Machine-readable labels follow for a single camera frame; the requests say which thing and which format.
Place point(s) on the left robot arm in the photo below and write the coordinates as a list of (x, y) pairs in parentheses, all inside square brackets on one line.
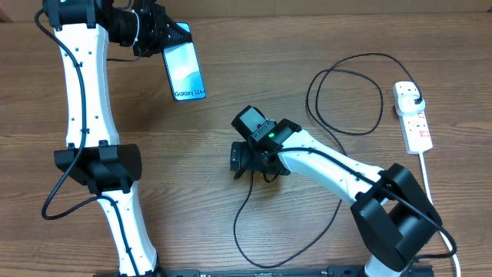
[(94, 155)]

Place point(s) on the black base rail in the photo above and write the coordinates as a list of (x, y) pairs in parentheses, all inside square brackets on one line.
[(331, 271)]

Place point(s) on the Samsung Galaxy smartphone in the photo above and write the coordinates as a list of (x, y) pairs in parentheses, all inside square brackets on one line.
[(184, 73)]

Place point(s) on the white charger plug adapter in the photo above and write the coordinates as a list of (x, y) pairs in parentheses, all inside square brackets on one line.
[(406, 105)]

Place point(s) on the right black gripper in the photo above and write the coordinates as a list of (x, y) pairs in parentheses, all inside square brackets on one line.
[(244, 162)]

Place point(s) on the white power strip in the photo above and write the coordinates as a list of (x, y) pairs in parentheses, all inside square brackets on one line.
[(415, 130)]

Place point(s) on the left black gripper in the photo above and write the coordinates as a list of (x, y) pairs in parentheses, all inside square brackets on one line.
[(160, 26)]

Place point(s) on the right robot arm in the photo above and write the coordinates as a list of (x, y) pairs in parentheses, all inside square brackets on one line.
[(392, 212)]

